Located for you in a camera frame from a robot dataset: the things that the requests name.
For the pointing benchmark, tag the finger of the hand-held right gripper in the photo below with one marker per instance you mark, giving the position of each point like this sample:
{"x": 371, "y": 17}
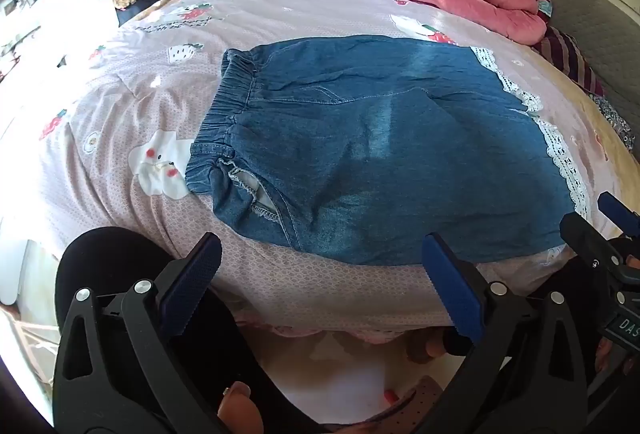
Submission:
{"x": 590, "y": 244}
{"x": 620, "y": 211}

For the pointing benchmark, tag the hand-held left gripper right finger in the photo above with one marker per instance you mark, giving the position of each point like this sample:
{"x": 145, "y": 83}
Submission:
{"x": 452, "y": 284}

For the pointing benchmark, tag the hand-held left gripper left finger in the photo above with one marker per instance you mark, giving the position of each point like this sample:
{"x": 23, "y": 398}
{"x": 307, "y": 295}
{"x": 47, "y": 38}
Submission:
{"x": 192, "y": 279}

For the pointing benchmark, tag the blue denim skirt lace hem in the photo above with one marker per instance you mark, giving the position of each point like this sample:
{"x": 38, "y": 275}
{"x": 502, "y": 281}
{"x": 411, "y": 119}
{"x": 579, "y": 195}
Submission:
{"x": 375, "y": 138}

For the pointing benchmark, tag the floral patterned pillow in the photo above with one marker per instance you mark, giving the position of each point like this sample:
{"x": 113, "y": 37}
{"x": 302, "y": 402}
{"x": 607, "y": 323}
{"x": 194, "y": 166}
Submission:
{"x": 615, "y": 118}

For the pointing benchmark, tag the beige bed sheet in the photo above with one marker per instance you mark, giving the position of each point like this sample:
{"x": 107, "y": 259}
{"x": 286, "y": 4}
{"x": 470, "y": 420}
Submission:
{"x": 580, "y": 113}

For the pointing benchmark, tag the person's bare foot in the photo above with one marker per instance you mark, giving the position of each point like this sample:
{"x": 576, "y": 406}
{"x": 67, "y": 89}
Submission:
{"x": 240, "y": 406}

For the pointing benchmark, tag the striped pillow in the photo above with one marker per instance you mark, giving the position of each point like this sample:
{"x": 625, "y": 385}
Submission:
{"x": 570, "y": 58}

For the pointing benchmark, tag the pink printed bed cover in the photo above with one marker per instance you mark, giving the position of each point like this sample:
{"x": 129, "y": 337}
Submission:
{"x": 150, "y": 88}

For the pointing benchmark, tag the grey padded headboard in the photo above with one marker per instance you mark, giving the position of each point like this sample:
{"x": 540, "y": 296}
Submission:
{"x": 575, "y": 3}

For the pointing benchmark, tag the white dresser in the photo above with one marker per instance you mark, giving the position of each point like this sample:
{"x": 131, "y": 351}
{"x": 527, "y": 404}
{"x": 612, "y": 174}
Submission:
{"x": 75, "y": 8}

